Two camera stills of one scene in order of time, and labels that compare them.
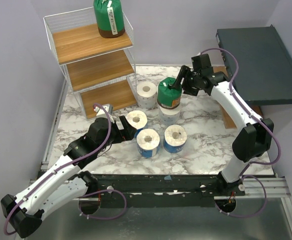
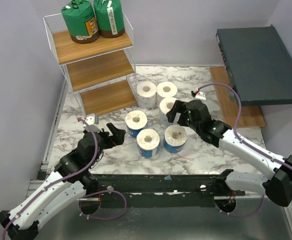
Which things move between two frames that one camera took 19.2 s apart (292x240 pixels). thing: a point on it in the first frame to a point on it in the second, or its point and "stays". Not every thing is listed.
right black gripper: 186,81 to 181,114
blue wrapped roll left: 137,119 stays
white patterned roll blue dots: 169,117 stays
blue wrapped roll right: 175,138 stays
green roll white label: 109,17 stays
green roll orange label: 168,98 to 80,19
